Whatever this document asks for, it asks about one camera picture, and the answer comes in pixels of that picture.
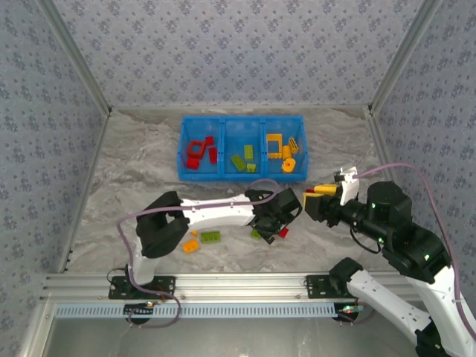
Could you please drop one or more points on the yellow round lego piece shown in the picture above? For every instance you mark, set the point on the yellow round lego piece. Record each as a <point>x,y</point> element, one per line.
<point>284,168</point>

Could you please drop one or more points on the yellow lego cylinder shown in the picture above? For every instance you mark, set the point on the yellow lego cylinder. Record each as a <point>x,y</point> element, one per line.
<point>286,152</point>

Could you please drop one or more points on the yellow lego window frame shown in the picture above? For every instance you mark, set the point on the yellow lego window frame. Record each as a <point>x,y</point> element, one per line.
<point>274,155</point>

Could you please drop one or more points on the orange lego brick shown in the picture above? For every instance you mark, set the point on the orange lego brick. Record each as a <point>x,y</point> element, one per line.
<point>294,145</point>
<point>190,246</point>

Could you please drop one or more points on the green long lego brick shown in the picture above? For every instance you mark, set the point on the green long lego brick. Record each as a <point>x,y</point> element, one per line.
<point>211,236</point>
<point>248,152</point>
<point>238,163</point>

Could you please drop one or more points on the blue three-compartment plastic bin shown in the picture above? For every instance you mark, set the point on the blue three-compartment plastic bin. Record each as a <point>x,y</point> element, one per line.
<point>238,130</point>

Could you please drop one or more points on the red square lego frame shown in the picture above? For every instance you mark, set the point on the red square lego frame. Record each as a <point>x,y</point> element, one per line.
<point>194,155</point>

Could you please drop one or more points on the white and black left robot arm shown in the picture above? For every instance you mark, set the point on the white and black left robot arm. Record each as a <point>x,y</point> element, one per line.
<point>219,213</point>

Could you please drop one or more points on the black controller board with LED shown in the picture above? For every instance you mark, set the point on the black controller board with LED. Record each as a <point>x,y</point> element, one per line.
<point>137,309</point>
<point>351,308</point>

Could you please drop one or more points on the grey metal panel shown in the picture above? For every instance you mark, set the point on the grey metal panel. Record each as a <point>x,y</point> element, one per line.
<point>241,338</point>

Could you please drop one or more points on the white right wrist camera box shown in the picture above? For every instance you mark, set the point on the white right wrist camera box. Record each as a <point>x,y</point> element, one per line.
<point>349,186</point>

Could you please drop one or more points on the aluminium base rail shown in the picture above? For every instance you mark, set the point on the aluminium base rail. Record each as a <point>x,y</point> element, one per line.
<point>241,286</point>

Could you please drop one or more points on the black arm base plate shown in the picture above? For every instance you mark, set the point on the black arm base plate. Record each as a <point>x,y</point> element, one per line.
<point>316,292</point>
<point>168,295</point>

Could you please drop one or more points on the thin aluminium table edge rail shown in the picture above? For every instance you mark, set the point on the thin aluminium table edge rail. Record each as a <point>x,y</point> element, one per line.
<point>167,108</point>

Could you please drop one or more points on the aluminium upright frame post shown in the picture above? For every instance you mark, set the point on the aluminium upright frame post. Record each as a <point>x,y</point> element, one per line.
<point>401,56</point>
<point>79,56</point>

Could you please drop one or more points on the aluminium lower frame post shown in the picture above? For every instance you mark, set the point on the aluminium lower frame post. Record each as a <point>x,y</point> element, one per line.
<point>35,331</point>

